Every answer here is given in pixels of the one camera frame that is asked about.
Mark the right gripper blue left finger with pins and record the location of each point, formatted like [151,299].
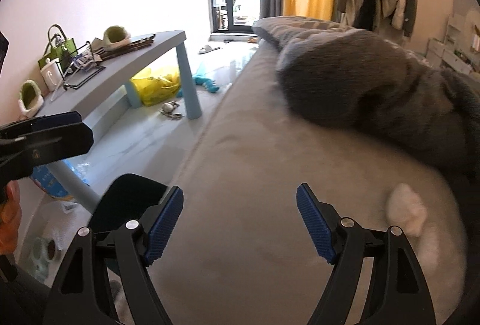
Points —
[81,292]

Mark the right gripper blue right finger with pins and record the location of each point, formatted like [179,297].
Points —
[397,292]

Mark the white sock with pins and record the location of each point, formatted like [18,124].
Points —
[405,208]

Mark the black trash bin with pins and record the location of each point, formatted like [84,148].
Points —
[134,197]

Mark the person's left hand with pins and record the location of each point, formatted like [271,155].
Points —
[11,215]

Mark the green slipper near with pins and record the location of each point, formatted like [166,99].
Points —
[30,99]

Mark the green slipper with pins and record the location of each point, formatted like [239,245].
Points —
[30,99]
[115,37]

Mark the white lidded mug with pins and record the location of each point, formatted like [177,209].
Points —
[52,74]

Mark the light blue low table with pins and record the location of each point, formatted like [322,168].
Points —
[118,71]

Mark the green tote bag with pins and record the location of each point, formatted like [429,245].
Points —
[58,47]

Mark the dark wooden sticks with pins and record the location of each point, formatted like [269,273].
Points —
[137,44]

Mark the yellow plastic bag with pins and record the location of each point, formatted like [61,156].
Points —
[156,86]

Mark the green slipper far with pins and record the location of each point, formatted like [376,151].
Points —
[115,37]

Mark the keys on floor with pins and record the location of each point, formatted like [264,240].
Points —
[169,110]

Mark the bed with grey sheet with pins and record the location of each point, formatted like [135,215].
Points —
[241,251]

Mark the teal toy on floor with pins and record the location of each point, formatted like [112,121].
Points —
[207,83]

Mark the dark grey fleece blanket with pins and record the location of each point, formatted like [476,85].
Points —
[339,76]

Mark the white dressing table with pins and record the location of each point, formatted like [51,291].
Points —
[459,48]

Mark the black wire rack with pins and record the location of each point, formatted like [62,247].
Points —
[77,69]

